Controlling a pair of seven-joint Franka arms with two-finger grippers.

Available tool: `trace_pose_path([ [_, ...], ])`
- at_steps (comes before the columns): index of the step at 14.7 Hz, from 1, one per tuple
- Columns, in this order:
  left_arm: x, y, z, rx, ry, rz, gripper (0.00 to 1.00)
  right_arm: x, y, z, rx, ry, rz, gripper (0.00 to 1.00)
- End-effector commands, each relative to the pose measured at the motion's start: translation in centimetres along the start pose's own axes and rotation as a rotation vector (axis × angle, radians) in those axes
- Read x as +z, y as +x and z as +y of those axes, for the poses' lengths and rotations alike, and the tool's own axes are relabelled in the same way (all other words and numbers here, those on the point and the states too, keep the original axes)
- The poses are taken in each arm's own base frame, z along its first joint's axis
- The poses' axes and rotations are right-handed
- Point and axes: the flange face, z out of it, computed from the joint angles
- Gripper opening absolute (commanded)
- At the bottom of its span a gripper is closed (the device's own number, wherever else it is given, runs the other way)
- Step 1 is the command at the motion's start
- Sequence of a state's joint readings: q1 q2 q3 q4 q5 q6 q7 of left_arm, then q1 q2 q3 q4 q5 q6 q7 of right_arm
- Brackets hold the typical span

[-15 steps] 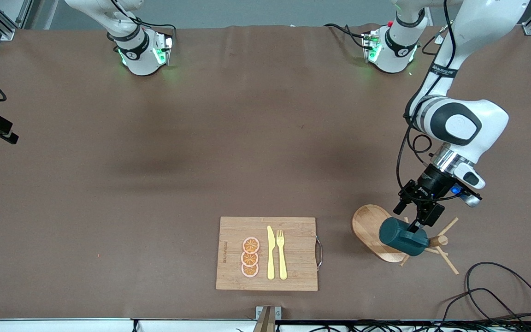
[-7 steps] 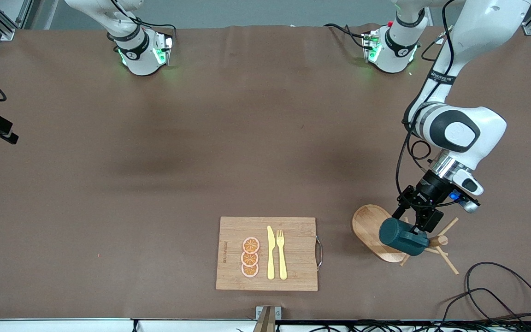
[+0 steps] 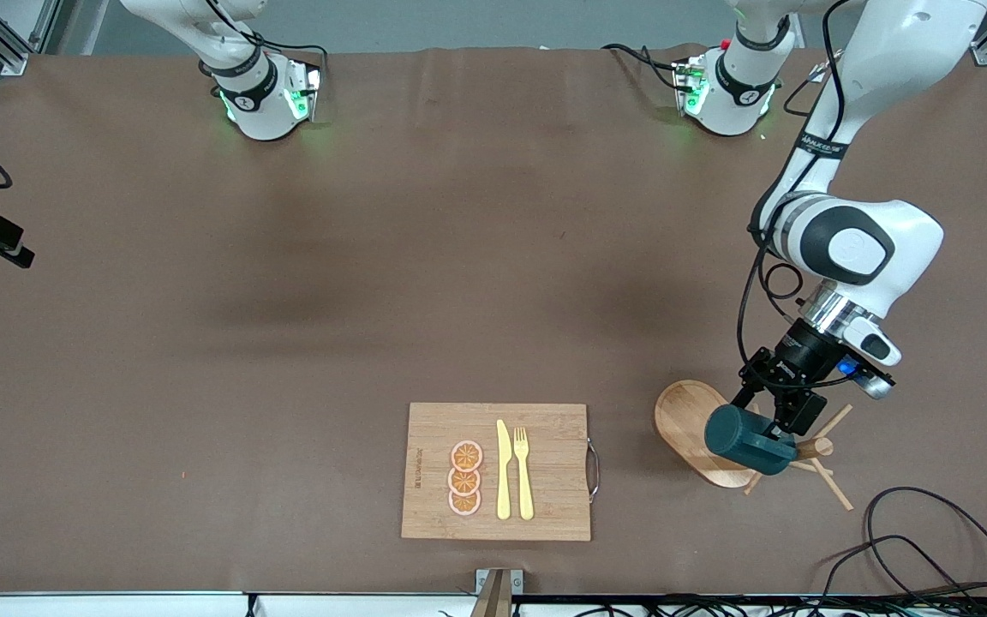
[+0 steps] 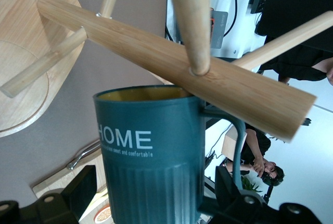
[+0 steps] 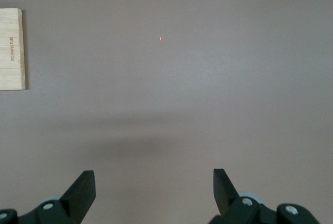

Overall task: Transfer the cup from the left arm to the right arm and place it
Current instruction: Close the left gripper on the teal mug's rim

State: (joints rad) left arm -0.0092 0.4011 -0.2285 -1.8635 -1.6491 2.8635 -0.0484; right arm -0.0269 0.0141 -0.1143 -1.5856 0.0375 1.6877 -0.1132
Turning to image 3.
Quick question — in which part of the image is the black left arm base cable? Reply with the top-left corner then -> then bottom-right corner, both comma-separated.
601,43 -> 685,92

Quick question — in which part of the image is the yellow plastic fork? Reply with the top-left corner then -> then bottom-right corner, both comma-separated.
513,427 -> 535,522

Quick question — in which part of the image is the yellow plastic knife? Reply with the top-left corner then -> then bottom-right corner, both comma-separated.
496,419 -> 513,521

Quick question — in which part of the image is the metal table bracket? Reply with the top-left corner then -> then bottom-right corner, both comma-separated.
470,567 -> 524,617

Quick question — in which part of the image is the bamboo cutting board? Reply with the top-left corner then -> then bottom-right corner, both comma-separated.
401,403 -> 601,542

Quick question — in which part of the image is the white table edge rail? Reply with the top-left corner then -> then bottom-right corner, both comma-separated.
0,591 -> 987,617

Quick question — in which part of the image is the wooden cup rack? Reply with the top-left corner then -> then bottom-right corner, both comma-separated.
653,380 -> 854,512

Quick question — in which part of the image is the dark green HOME cup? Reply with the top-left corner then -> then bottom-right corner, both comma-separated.
703,403 -> 799,477

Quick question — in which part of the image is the black looped cable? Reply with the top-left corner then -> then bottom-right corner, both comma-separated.
864,486 -> 987,601
819,535 -> 978,602

